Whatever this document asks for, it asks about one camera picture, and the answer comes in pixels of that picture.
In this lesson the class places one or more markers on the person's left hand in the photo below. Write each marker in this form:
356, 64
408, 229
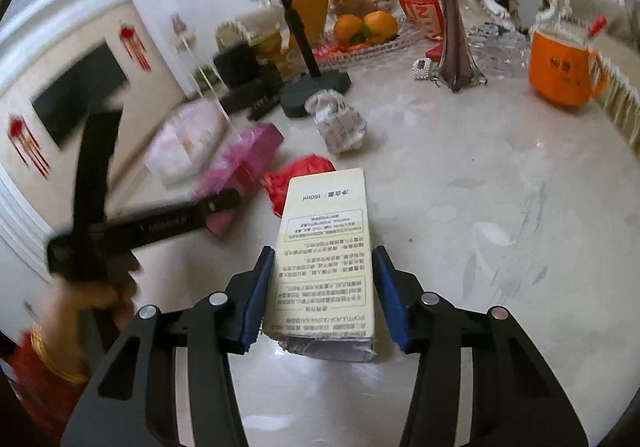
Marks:
85, 312

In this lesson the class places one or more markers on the black box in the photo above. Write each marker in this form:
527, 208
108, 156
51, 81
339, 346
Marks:
235, 64

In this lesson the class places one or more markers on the orange fruit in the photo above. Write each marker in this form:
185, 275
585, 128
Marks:
348, 29
381, 26

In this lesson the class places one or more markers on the black phone stand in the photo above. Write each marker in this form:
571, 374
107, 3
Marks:
312, 94

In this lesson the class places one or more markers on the red hanging wall ornament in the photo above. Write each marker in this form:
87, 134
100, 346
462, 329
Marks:
129, 34
17, 128

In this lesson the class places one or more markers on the crumpled white paper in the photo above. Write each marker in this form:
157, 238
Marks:
340, 122

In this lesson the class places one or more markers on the pink box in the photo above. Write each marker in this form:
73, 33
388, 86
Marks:
245, 162

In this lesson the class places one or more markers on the black wall television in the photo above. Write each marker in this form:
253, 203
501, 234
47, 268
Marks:
75, 97

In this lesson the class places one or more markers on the pale pink translucent bag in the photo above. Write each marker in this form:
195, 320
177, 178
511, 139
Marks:
185, 142

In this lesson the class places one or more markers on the black remote control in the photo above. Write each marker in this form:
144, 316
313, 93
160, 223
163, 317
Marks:
262, 108

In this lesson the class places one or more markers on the clear glass fruit tray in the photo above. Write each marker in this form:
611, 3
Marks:
400, 47

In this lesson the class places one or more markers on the purple glass vase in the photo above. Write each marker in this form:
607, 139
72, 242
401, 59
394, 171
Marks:
452, 27

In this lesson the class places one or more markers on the rhinestone hair clip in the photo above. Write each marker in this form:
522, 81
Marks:
422, 68

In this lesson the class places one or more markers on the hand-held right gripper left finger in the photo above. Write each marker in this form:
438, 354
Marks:
255, 302

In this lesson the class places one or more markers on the crystal glass dish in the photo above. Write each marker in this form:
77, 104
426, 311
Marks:
500, 49

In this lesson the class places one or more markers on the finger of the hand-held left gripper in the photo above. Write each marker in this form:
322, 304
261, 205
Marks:
220, 207

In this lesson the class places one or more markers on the orange mug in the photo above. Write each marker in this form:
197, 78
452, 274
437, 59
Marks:
560, 72

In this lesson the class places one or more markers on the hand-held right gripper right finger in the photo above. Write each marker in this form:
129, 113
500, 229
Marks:
392, 302

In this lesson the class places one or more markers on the beige printed carton box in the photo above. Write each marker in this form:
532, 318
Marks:
322, 252

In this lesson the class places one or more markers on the red crumpled wrapper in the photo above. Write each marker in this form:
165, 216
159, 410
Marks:
295, 172

